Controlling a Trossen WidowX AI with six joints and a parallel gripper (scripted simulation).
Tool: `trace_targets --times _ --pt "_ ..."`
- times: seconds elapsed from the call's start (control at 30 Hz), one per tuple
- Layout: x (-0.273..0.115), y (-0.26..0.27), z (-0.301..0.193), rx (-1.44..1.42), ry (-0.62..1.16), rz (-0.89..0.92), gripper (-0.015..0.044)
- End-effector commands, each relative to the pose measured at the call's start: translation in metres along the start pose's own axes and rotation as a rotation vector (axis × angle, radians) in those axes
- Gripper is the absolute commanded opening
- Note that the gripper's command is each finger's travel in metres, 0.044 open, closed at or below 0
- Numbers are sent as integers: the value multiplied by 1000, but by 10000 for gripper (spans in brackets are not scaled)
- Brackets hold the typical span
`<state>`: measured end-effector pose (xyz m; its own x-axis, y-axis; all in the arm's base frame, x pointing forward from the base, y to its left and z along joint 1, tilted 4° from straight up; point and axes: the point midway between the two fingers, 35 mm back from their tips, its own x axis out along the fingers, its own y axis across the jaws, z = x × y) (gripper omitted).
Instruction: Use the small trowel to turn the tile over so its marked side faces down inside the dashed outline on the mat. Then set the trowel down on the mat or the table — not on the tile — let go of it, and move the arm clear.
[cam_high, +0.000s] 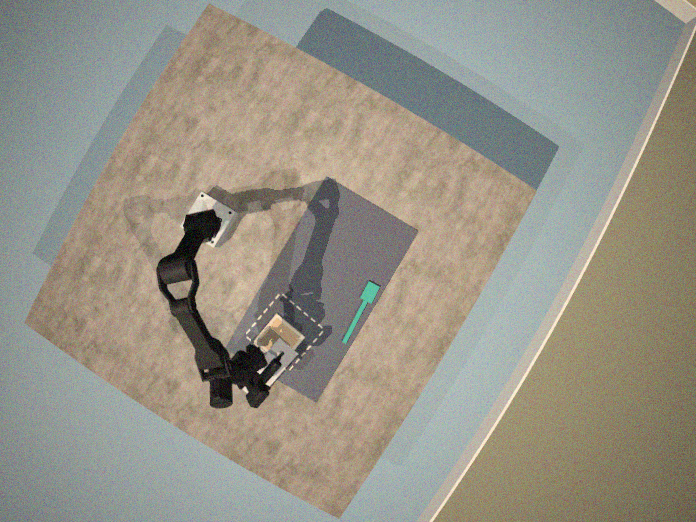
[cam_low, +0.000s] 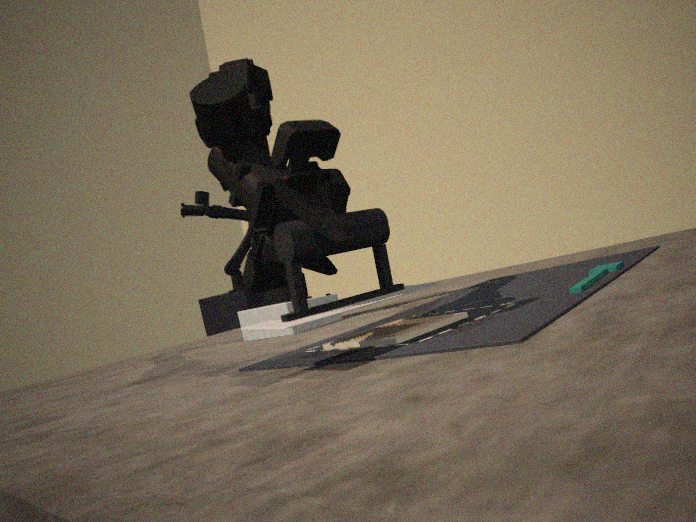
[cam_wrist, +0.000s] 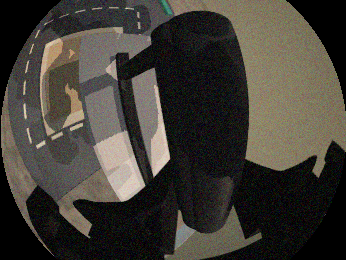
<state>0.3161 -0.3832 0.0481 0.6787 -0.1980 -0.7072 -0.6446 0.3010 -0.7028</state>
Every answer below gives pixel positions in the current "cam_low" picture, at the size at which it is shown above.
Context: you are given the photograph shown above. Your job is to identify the beige square tile with dark square marking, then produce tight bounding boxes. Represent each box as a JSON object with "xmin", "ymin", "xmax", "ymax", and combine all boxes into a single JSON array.
[{"xmin": 322, "ymin": 312, "xmax": 468, "ymax": 350}]

